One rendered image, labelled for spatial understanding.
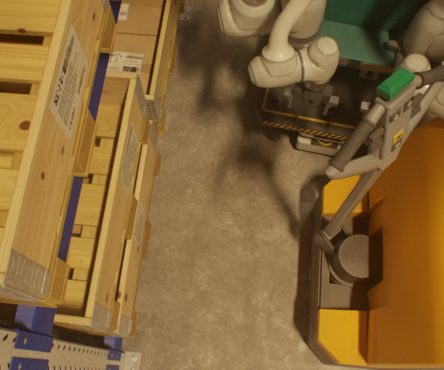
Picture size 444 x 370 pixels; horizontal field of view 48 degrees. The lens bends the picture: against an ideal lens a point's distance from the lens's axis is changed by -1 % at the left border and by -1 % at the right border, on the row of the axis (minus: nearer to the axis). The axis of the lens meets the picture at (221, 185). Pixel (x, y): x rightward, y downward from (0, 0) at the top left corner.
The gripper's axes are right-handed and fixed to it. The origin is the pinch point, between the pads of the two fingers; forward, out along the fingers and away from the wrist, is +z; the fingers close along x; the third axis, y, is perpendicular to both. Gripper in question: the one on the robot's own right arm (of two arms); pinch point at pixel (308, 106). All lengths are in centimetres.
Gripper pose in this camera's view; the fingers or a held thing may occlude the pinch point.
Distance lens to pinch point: 196.3
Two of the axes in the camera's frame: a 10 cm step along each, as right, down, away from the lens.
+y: 2.2, -9.1, 3.4
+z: 0.1, 3.5, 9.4
